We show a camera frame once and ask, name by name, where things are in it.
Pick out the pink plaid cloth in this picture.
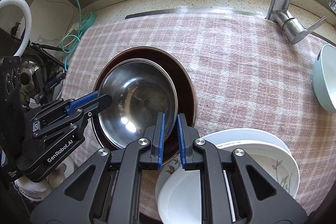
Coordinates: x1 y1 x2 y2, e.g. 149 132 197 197
62 14 335 213

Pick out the green cable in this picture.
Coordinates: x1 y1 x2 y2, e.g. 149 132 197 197
24 0 97 70

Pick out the left white gloved hand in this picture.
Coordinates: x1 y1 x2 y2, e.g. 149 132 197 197
14 163 67 202

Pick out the large steel mixing bowl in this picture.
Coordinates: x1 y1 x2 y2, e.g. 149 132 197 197
92 47 198 164

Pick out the light blue ceramic bowl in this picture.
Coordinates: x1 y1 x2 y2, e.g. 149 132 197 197
313 44 335 113

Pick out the white ring light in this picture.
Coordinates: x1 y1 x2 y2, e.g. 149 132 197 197
0 0 33 58

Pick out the red steel bowl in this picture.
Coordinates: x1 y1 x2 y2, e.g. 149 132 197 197
97 58 179 150

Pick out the plate with pink roses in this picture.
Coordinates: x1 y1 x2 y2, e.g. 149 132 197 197
157 168 202 223

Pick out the chrome kitchen faucet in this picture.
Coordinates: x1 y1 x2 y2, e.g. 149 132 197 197
266 0 326 45

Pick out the plain white plate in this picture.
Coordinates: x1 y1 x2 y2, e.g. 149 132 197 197
202 128 291 154

